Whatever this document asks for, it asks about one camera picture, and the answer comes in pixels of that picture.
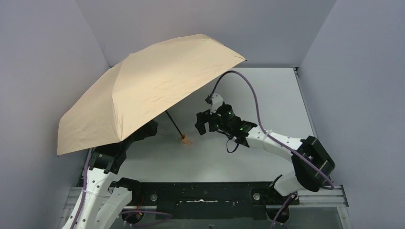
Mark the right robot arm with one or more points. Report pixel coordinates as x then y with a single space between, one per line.
311 162

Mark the aluminium frame rail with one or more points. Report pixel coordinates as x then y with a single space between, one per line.
324 209

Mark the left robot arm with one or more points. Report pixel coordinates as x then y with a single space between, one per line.
104 177

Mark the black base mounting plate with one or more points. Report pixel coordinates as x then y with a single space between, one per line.
209 200

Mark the beige folding umbrella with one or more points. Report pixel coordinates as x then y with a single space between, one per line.
141 87

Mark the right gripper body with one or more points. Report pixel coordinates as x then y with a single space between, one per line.
204 121

